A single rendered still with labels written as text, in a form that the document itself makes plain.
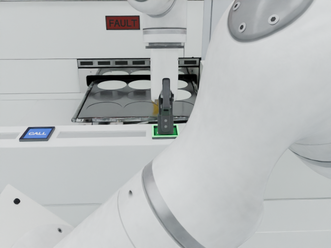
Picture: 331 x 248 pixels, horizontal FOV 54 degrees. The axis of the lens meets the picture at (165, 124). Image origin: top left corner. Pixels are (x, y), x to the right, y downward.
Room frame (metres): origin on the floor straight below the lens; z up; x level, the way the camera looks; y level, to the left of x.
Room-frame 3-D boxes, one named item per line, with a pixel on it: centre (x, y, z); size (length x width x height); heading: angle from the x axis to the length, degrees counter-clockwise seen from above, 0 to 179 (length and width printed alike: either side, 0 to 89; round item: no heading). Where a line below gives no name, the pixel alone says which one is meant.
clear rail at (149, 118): (0.82, 0.07, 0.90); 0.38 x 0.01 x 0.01; 92
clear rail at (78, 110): (0.99, 0.26, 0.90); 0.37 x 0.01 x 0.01; 2
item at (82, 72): (1.17, 0.10, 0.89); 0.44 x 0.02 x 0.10; 92
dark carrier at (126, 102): (1.00, 0.08, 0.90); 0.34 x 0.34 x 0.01; 2
